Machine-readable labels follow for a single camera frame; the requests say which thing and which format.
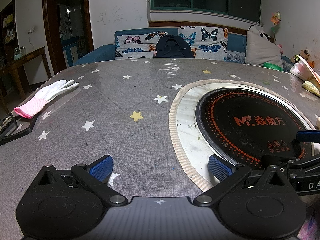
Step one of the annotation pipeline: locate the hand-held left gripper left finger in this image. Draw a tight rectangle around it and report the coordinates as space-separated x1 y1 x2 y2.
37 154 129 207

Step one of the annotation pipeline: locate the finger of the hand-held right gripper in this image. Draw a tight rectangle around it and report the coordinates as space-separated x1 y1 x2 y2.
292 129 320 159
261 154 295 168

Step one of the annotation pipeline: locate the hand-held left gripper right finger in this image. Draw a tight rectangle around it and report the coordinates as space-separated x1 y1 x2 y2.
193 154 298 207

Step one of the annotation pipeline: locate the folded yellow-green blanket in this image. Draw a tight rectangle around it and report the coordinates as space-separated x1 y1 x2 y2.
302 79 320 95

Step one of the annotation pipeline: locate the round black induction cooker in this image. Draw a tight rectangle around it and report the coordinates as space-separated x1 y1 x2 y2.
194 87 317 174

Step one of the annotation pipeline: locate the white plastic bag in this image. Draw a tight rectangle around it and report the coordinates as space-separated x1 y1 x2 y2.
289 56 318 80

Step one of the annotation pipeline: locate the grey star-print tablecloth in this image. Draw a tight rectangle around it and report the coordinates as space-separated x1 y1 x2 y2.
0 58 320 240

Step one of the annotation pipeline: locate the green plastic item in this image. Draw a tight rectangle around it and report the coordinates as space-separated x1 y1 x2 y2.
264 62 284 71

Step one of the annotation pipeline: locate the teddy bear in yellow vest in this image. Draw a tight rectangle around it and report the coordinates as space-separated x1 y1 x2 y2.
290 49 310 64

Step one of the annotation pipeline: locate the black plastic holder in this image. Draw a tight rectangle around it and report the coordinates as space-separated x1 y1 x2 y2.
0 114 37 147

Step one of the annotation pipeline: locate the white glove with pink cuff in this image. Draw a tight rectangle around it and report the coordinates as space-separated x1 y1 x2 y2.
14 79 80 119

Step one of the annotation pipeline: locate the grey pillow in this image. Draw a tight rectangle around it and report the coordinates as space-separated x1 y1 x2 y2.
244 26 284 67

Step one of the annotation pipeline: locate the panda plush toy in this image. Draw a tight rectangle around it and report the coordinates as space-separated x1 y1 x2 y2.
259 29 277 43

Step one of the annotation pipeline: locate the blue sofa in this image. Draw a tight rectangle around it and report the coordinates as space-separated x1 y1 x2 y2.
72 27 300 68

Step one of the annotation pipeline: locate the colourful paper flower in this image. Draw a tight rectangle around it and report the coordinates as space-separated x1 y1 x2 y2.
271 10 282 39

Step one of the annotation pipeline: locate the blue cabinet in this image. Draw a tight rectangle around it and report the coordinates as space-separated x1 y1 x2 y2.
61 36 85 68

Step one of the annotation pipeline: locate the butterfly cushion with orange butterflies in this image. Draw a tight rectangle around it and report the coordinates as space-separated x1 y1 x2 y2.
115 31 179 60

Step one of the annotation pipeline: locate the black backpack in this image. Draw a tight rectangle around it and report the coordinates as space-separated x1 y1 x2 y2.
153 35 195 59

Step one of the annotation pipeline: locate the butterfly cushion with blue butterflies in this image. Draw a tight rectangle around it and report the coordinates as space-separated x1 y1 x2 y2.
178 26 229 60

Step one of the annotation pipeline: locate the wooden side desk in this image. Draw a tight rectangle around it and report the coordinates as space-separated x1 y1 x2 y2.
0 46 52 100

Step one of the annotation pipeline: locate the wooden shelf cabinet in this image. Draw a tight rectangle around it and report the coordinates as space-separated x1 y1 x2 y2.
0 0 18 53

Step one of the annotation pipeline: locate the wooden wall rail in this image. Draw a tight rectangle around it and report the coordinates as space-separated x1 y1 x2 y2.
149 21 263 28

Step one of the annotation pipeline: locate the dark wooden door frame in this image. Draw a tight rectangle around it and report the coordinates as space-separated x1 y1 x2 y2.
42 0 94 68

